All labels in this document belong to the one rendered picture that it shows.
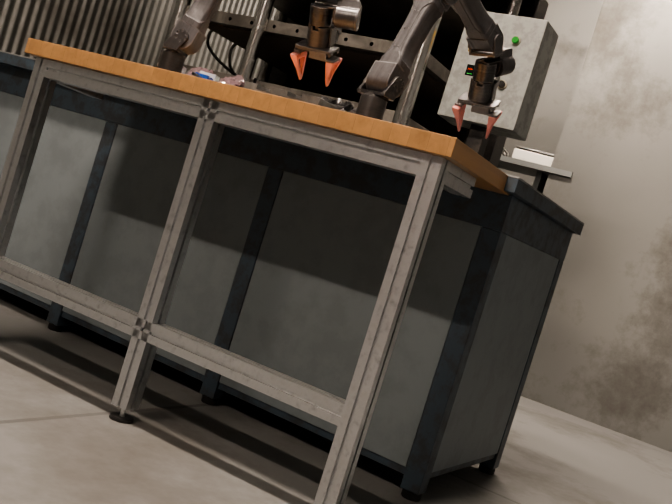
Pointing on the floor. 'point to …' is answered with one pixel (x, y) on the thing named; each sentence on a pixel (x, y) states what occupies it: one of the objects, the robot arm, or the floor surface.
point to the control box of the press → (530, 57)
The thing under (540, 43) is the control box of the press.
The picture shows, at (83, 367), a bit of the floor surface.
